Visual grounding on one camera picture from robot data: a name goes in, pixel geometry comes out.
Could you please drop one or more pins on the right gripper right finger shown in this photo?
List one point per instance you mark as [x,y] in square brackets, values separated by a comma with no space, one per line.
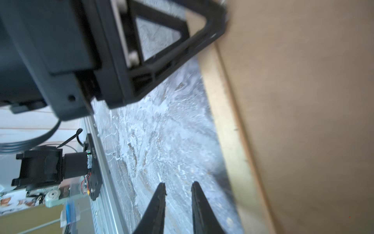
[204,219]

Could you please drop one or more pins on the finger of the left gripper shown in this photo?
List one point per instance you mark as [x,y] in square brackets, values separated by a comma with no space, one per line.
[144,77]

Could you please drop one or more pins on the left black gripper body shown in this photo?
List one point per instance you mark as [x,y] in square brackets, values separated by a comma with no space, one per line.
[63,54]

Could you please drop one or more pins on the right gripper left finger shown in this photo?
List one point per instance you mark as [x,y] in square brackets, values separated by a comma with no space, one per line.
[153,219]

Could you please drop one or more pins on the wooden picture frame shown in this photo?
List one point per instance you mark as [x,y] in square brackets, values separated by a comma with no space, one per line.
[249,195]

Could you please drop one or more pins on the brown backing board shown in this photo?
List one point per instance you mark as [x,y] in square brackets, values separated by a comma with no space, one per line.
[302,73]

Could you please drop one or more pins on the green white object outside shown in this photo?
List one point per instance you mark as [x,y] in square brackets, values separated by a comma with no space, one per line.
[56,197]

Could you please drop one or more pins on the aluminium rail platform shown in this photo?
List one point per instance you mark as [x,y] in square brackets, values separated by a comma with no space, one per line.
[106,211]

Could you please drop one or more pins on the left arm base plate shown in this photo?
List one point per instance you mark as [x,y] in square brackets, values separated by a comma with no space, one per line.
[95,179]

